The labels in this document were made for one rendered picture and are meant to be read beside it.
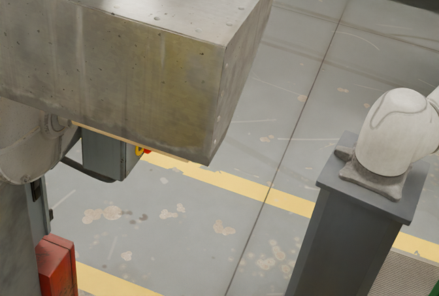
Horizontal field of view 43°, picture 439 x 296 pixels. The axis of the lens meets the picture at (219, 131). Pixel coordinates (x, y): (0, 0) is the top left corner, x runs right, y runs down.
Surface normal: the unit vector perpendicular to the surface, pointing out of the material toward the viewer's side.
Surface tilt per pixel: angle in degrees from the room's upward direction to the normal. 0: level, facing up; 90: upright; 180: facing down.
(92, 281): 0
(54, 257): 0
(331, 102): 0
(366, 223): 90
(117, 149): 90
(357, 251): 90
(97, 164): 90
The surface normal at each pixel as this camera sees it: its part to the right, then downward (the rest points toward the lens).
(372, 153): -0.69, 0.40
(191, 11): 0.12, -0.76
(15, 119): 0.89, 0.33
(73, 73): -0.34, 0.57
